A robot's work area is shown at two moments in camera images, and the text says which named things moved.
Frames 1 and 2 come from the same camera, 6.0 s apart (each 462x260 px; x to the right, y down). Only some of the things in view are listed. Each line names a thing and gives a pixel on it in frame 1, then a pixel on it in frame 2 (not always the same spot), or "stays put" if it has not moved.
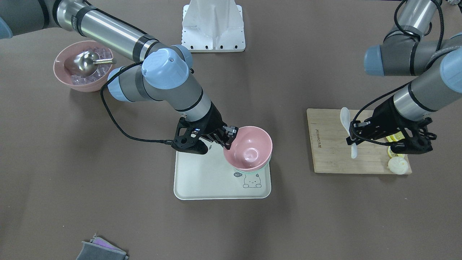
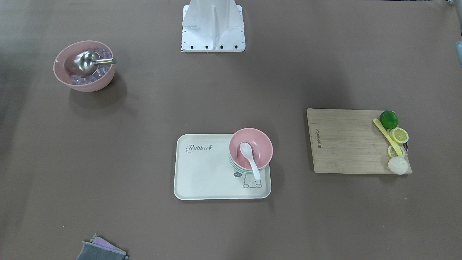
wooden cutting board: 331,153 stays put
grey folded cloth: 98,249 stays put
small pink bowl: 251,150 stays put
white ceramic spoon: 345,117 to 246,150
